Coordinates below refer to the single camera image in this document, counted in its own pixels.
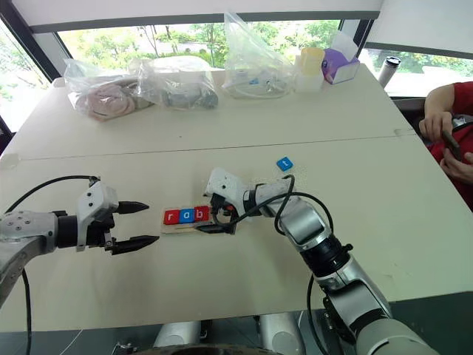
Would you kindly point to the white bottle with black cap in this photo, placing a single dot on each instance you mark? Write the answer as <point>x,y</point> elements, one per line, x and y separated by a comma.
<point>388,72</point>

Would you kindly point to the person's right hand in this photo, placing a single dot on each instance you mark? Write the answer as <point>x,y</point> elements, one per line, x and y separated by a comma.
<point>434,125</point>

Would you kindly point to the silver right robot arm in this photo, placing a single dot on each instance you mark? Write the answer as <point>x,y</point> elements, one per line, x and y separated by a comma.
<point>306,222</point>

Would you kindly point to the red letter block r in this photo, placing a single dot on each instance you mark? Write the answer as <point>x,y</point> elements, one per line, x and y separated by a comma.
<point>171,217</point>

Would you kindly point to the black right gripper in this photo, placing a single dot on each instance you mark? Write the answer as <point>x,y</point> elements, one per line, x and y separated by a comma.
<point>221,201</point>

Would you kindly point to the clear tape piece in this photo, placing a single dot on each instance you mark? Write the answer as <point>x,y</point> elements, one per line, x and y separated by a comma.
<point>403,132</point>

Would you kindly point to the wooden letter tray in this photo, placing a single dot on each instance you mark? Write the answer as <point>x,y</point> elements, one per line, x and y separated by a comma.
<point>177,229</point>

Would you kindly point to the person in red shirt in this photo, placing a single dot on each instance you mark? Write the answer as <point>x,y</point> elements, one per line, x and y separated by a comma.
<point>465,100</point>

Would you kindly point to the blue letter block t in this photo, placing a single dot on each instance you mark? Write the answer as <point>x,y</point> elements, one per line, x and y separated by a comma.
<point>285,164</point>

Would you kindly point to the blue letter block o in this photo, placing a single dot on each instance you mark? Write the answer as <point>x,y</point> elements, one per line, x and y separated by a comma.
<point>187,216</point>

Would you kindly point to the dark phone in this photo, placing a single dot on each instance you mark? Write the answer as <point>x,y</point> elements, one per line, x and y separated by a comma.
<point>451,144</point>

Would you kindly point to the silver rounded robot part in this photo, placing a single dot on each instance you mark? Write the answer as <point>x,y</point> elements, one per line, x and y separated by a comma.
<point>177,333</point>
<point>281,333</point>

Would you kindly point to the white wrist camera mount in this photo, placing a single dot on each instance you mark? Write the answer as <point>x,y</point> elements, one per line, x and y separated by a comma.
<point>97,196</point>
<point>223,185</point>

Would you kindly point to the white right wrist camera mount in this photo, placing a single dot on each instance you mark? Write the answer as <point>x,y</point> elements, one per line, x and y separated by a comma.
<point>223,185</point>

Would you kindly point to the red letter block b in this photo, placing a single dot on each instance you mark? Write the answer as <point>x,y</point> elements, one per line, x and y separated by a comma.
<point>201,214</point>

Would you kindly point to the plastic bag with pink cloth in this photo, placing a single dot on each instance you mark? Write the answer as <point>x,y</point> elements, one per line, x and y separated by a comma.
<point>107,100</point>

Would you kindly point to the white plastic container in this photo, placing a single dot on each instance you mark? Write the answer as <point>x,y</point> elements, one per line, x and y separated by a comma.
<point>308,83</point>

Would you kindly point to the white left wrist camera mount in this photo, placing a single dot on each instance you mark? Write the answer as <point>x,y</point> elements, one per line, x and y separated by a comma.
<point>97,196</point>

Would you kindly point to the plastic bag with grey items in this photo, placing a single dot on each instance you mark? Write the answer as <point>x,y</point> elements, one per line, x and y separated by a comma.
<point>177,83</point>

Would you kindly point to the purple tissue box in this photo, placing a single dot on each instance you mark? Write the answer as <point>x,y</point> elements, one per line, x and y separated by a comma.
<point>341,68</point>

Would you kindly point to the yellow plastic cup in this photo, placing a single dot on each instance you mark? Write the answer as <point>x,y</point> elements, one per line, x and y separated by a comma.
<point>312,61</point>

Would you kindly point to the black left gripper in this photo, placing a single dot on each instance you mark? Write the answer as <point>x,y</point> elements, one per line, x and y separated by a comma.
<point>97,233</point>

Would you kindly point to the person's left hand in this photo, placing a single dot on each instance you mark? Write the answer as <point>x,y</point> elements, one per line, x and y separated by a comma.
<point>458,168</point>

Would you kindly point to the tall clear plastic bag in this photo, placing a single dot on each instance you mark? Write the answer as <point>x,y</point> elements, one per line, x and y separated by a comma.
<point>251,63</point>

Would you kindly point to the black grey object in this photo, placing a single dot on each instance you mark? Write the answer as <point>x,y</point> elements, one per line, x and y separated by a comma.
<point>463,121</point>

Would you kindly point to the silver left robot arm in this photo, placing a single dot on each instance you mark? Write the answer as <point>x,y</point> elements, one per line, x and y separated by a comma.
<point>26,225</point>

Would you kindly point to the person's right forearm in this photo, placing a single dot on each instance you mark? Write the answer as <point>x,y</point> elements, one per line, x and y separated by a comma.
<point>439,98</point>

